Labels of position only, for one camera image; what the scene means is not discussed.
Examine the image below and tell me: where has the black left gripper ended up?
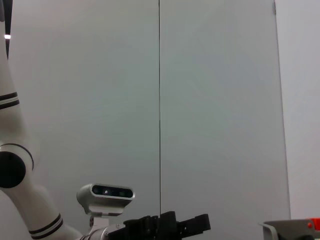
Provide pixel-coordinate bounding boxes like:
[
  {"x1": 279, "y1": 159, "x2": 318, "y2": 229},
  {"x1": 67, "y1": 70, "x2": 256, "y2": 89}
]
[{"x1": 107, "y1": 211, "x2": 211, "y2": 240}]

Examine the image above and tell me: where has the grey perforated storage basket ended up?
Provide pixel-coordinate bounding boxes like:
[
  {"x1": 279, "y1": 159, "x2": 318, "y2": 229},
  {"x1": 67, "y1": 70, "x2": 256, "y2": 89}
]
[{"x1": 258, "y1": 219, "x2": 320, "y2": 240}]

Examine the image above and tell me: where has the orange red object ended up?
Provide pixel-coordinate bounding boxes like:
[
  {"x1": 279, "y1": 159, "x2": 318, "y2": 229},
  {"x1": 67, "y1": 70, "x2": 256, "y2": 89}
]
[{"x1": 306, "y1": 217, "x2": 320, "y2": 229}]

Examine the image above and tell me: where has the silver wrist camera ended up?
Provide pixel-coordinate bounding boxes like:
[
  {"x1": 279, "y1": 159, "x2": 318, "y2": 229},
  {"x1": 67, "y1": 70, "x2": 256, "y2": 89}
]
[{"x1": 76, "y1": 183, "x2": 135, "y2": 233}]

